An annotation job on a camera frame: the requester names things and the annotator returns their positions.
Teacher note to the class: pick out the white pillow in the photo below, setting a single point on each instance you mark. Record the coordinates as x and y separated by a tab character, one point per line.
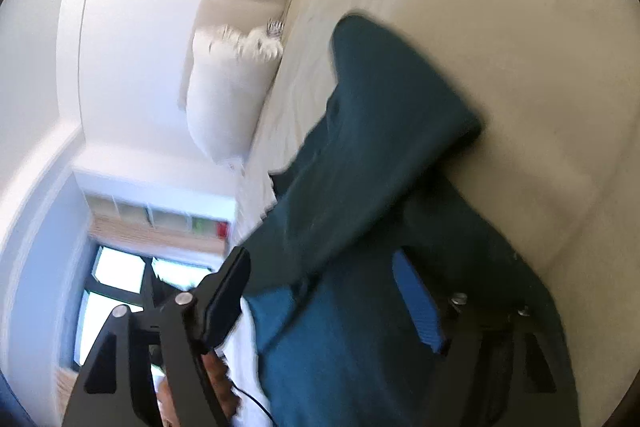
230	77

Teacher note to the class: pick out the red box on shelf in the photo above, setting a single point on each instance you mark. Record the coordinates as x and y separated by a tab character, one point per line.
222	229

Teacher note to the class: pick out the beige roller blind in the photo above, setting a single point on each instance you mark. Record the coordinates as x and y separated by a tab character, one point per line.
145	239

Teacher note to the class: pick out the beige bed sheet mattress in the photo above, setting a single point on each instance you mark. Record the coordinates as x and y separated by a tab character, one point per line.
556	170

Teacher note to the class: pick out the black framed window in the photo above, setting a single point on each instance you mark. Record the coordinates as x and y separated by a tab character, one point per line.
116	278

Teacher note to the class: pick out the black white patterned cloth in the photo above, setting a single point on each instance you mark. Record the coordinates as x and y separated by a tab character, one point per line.
274	29

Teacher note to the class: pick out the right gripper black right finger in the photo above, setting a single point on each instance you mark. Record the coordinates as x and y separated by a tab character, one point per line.
495	365

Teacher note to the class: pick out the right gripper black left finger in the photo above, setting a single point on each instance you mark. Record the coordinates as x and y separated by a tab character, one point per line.
115	386

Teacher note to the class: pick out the white wall shelf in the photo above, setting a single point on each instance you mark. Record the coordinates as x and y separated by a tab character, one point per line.
158	219

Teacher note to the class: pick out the dark teal knit sweater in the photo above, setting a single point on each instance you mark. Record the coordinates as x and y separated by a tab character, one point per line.
334	340

